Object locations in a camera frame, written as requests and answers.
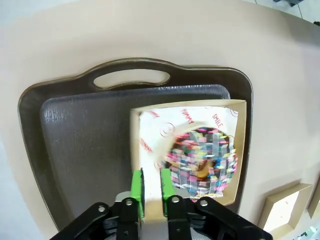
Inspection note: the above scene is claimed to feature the white smiley printed paper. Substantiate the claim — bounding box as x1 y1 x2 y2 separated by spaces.
138 106 240 203
271 193 300 230

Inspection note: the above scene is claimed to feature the chocolate donut with colourful sprinkles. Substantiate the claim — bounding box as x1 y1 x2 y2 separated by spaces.
158 121 238 201

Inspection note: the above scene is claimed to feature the brown cardboard box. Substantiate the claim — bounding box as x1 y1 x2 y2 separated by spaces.
129 99 248 220
257 183 313 233
306 186 320 220

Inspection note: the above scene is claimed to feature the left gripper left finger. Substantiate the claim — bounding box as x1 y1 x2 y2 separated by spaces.
51 167 146 240

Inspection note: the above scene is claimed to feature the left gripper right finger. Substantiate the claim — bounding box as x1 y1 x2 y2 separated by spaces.
159 167 273 240

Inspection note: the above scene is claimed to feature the brown plastic serving tray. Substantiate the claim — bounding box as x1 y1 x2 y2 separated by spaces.
17 57 255 232

